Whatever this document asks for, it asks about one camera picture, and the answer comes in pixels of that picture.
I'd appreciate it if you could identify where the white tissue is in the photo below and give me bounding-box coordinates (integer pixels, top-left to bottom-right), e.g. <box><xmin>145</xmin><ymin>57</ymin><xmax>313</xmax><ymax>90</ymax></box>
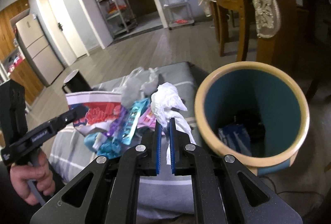
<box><xmin>151</xmin><ymin>82</ymin><xmax>196</xmax><ymax>165</ymax></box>

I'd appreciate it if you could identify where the teal beige trash bin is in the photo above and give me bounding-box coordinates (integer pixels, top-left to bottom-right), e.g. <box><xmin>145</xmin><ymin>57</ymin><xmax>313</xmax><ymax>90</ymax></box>
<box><xmin>195</xmin><ymin>62</ymin><xmax>310</xmax><ymax>176</ymax></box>

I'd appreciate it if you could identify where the person's left hand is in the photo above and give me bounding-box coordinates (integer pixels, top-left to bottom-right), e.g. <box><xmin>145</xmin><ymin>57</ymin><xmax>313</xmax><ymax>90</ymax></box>
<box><xmin>10</xmin><ymin>150</ymin><xmax>55</xmax><ymax>206</ymax></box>

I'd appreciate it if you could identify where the teal blister pack wrapper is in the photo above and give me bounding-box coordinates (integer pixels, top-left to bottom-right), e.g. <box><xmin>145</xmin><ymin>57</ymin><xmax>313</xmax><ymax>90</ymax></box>
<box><xmin>120</xmin><ymin>98</ymin><xmax>150</xmax><ymax>145</ymax></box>

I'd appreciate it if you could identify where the purple wrapper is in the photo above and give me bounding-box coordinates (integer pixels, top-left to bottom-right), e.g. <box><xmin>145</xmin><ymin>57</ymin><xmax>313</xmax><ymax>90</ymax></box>
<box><xmin>106</xmin><ymin>105</ymin><xmax>127</xmax><ymax>138</ymax></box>

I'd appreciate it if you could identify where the white plastic bag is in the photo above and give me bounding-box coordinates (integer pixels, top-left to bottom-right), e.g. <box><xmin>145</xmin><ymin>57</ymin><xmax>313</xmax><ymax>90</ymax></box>
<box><xmin>111</xmin><ymin>67</ymin><xmax>159</xmax><ymax>109</ymax></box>

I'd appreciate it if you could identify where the crumpled teal glove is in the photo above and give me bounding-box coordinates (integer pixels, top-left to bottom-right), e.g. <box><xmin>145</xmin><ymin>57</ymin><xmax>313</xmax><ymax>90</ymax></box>
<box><xmin>84</xmin><ymin>132</ymin><xmax>122</xmax><ymax>159</ymax></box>

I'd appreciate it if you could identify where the red white snack wrapper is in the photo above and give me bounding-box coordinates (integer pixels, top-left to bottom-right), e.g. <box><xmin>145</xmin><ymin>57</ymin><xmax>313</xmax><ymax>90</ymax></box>
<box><xmin>66</xmin><ymin>91</ymin><xmax>122</xmax><ymax>136</ymax></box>

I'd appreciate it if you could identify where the grey striped table cloth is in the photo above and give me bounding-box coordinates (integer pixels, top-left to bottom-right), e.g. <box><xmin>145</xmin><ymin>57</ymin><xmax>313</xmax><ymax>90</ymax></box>
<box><xmin>49</xmin><ymin>61</ymin><xmax>210</xmax><ymax>221</ymax></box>

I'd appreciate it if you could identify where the wooden cabinet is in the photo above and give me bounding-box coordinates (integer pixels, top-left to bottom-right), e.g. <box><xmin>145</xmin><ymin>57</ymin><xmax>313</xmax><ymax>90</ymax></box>
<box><xmin>1</xmin><ymin>0</ymin><xmax>44</xmax><ymax>106</ymax></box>

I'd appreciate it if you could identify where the black mug white inside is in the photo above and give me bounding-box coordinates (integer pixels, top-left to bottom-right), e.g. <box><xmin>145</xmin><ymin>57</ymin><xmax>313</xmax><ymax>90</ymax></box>
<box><xmin>62</xmin><ymin>69</ymin><xmax>92</xmax><ymax>94</ymax></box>

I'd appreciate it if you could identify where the beige refrigerator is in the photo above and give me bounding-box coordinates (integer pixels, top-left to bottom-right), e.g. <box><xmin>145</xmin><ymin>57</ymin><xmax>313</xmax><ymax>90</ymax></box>
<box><xmin>15</xmin><ymin>14</ymin><xmax>63</xmax><ymax>87</ymax></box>

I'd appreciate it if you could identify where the metal shelf rack in kitchen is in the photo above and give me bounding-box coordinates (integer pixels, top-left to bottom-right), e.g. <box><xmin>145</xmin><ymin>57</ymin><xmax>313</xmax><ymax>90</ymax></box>
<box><xmin>95</xmin><ymin>0</ymin><xmax>137</xmax><ymax>39</ymax></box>

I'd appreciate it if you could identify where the white door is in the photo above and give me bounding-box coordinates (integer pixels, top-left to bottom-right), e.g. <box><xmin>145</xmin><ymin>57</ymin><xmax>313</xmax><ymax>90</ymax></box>
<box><xmin>48</xmin><ymin>0</ymin><xmax>87</xmax><ymax>58</ymax></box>

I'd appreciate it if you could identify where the wooden chair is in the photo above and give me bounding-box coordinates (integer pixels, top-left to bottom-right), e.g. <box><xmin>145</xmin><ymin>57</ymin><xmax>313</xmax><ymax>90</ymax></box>
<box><xmin>212</xmin><ymin>0</ymin><xmax>254</xmax><ymax>62</ymax></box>

